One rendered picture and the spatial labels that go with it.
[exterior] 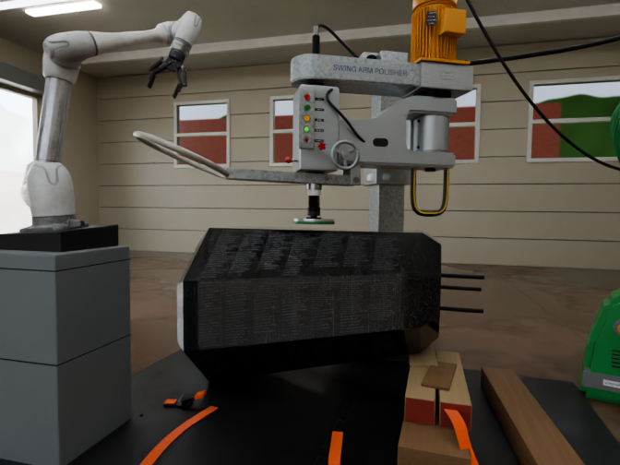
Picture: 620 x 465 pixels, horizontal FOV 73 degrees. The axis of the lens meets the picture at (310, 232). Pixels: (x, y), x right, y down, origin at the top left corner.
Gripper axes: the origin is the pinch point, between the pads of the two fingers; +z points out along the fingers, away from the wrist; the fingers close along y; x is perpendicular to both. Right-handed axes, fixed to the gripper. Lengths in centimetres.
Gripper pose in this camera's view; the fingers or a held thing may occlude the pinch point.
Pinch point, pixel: (161, 90)
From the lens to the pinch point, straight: 229.6
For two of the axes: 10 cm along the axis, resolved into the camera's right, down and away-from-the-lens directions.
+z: -3.9, 9.2, -0.3
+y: 9.2, 3.8, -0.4
